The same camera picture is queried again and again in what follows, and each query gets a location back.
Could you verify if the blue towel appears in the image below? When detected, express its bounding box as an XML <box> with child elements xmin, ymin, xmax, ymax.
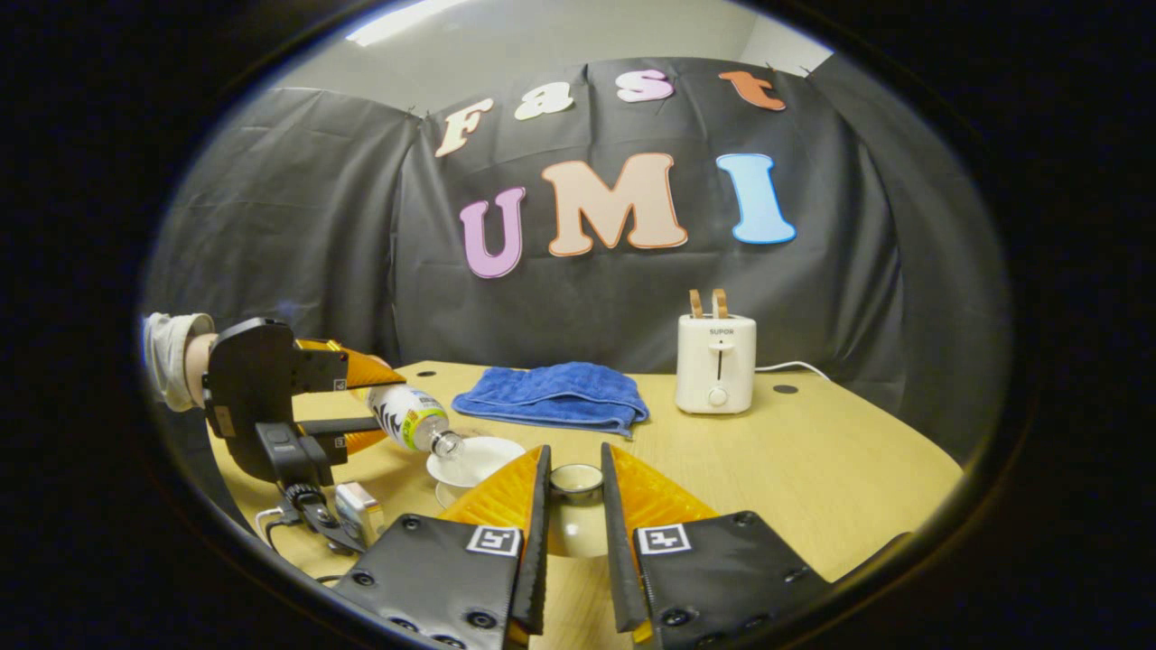
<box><xmin>451</xmin><ymin>361</ymin><xmax>651</xmax><ymax>439</ymax></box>

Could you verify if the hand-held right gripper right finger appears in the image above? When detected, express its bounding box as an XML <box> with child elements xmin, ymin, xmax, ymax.
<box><xmin>600</xmin><ymin>441</ymin><xmax>833</xmax><ymax>650</ymax></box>

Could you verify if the white toaster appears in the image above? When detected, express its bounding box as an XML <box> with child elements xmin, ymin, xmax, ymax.
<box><xmin>675</xmin><ymin>312</ymin><xmax>759</xmax><ymax>416</ymax></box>

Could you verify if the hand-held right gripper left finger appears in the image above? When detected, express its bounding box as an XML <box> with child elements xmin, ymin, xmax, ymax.
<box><xmin>331</xmin><ymin>443</ymin><xmax>553</xmax><ymax>650</ymax></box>

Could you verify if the white toaster cable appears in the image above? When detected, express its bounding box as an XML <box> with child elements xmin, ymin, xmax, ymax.
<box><xmin>754</xmin><ymin>360</ymin><xmax>833</xmax><ymax>383</ymax></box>

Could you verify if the white porcelain teacup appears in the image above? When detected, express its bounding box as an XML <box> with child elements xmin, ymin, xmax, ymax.
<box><xmin>426</xmin><ymin>436</ymin><xmax>527</xmax><ymax>489</ymax></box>

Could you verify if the clear plastic water bottle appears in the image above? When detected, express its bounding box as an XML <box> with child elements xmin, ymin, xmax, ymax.
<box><xmin>352</xmin><ymin>384</ymin><xmax>464</xmax><ymax>459</ymax></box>

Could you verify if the black backdrop cloth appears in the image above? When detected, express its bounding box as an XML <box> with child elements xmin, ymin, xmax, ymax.
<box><xmin>143</xmin><ymin>56</ymin><xmax>1012</xmax><ymax>463</ymax></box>

